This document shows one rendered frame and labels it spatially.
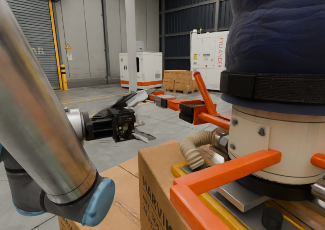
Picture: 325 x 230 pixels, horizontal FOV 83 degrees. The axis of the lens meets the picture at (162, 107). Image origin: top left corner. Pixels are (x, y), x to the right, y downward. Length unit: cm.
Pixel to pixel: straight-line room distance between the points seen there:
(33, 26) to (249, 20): 963
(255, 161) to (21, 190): 45
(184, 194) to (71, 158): 19
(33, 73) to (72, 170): 16
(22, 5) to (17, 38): 962
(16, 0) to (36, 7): 65
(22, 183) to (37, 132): 23
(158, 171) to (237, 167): 27
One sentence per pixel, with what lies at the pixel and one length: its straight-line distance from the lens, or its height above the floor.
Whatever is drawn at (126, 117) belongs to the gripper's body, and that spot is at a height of 110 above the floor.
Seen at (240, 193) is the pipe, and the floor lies 100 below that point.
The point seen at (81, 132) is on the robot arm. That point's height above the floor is 108.
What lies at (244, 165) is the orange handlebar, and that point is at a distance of 30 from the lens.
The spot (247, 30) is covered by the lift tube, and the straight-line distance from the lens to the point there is 34.
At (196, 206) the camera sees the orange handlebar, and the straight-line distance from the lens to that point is 21.
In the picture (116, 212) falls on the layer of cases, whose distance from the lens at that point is 101.
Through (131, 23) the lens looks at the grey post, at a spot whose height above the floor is 189.
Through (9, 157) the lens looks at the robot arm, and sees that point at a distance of 47.
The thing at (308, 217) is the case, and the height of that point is 94.
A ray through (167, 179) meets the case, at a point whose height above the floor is 94.
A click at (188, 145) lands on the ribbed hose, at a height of 102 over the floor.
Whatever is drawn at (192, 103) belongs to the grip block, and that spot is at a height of 109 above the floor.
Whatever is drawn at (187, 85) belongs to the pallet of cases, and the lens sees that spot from 735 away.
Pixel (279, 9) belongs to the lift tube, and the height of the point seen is 130.
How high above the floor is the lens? 123
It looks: 14 degrees down
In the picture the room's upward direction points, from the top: straight up
